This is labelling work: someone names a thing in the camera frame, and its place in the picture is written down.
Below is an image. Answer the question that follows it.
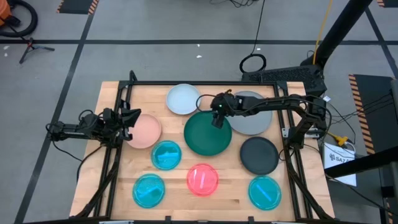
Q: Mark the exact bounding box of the red transparent plastic plate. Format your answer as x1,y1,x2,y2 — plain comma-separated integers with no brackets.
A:
186,163,220,197

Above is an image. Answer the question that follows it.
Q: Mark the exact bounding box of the black hanging cable with coil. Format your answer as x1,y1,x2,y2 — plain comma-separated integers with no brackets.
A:
238,0,267,74

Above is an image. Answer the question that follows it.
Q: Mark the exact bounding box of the light blue plastic plate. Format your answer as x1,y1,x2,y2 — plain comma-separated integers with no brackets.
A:
165,83,202,116

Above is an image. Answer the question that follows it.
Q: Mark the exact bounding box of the black vacuum hose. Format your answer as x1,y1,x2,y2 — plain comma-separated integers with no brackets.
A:
0,0,39,39

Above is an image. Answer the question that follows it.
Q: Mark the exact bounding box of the yellow plug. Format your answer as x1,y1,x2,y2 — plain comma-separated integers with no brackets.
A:
328,131,349,147

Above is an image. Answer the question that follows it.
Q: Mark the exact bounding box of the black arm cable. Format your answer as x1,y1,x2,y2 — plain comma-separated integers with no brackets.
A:
51,140,105,184

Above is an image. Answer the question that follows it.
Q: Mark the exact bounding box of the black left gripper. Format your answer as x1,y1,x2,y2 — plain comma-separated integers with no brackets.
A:
101,107,142,147

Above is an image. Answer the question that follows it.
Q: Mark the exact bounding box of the black metal beam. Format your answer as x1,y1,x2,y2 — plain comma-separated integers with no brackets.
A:
324,145,398,179

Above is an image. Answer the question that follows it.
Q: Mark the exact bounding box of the black tripod stand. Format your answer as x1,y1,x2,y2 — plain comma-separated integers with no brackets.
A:
19,37,56,65

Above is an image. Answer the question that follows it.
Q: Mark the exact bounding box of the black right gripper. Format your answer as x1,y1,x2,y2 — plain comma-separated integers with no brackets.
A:
210,89,246,129

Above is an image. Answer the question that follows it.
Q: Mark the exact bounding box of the large green plastic plate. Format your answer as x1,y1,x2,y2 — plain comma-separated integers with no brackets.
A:
183,111,233,157

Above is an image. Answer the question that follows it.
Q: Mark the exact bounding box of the black floor cable bundle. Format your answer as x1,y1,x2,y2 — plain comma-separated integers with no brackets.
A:
210,0,261,8

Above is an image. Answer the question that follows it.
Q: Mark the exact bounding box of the thick black pole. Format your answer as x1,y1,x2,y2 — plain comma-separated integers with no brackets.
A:
300,0,374,68

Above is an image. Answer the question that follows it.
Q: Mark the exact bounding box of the white printed box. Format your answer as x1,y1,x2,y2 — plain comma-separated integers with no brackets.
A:
322,142,358,187

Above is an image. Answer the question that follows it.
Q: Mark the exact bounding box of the pink plastic plate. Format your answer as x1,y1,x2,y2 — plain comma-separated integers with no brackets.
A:
126,113,162,149

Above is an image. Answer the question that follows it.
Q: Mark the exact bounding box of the black aluminium table frame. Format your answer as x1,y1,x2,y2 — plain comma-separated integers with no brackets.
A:
73,70,334,223

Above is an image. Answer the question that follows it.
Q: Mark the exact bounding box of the yellow cable along pole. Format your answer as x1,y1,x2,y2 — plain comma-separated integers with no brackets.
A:
312,0,334,65

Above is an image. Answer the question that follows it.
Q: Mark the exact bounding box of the teal transparent plastic plate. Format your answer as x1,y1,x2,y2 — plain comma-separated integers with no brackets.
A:
248,175,282,211
132,173,166,209
150,139,183,171

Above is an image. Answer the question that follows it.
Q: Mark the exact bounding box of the pale pink plate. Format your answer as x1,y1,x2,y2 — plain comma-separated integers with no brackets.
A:
239,136,280,176

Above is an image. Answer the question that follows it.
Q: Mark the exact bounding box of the orange vacuum cleaner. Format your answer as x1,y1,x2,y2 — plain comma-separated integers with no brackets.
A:
0,0,14,27

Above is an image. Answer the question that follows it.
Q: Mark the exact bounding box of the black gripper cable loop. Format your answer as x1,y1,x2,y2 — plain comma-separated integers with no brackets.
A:
195,94,216,113

